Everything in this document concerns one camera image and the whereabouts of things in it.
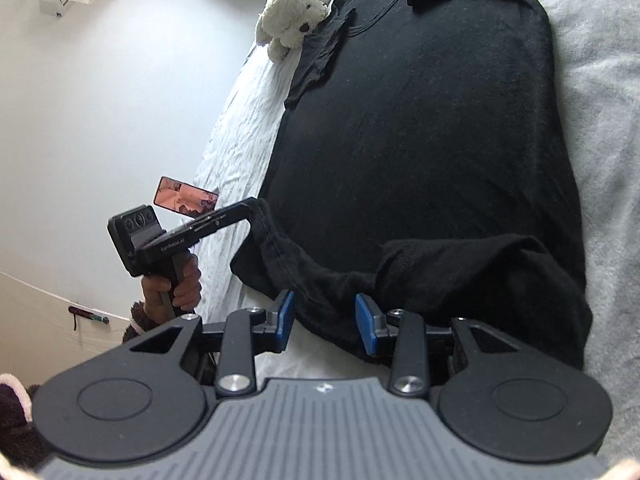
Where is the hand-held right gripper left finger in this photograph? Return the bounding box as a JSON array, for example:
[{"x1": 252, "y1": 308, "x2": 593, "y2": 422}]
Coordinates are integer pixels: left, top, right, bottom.
[{"x1": 129, "y1": 289, "x2": 297, "y2": 397}]

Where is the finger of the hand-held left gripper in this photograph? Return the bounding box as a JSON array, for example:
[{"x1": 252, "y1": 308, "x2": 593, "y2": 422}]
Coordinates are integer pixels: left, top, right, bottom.
[{"x1": 192, "y1": 199, "x2": 261, "y2": 233}]

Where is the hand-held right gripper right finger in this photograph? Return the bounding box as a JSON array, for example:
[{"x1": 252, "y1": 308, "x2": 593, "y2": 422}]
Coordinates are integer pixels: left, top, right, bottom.
[{"x1": 354, "y1": 292, "x2": 531, "y2": 397}]

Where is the black T-shirt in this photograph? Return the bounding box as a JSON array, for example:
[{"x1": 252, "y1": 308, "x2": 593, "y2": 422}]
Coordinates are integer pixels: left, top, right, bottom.
[{"x1": 230, "y1": 0, "x2": 593, "y2": 371}]

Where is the person's left hand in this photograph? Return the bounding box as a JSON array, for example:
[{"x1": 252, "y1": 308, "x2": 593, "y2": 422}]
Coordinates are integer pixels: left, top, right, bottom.
[{"x1": 141, "y1": 255, "x2": 203, "y2": 326}]

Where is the phone with lit screen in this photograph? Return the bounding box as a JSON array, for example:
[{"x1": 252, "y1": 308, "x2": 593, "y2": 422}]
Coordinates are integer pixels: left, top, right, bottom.
[{"x1": 153, "y1": 176, "x2": 221, "y2": 218}]

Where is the red and green pen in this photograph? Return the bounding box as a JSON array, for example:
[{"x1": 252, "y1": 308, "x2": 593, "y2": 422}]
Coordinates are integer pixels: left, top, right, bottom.
[{"x1": 68, "y1": 305, "x2": 110, "y2": 332}]

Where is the white plush dog toy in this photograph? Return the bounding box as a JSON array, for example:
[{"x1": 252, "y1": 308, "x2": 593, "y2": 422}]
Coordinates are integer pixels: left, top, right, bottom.
[{"x1": 255, "y1": 0, "x2": 335, "y2": 63}]

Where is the brown fuzzy garment pink trim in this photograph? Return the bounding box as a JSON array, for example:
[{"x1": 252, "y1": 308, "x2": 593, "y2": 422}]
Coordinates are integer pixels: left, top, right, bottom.
[{"x1": 0, "y1": 372, "x2": 46, "y2": 471}]

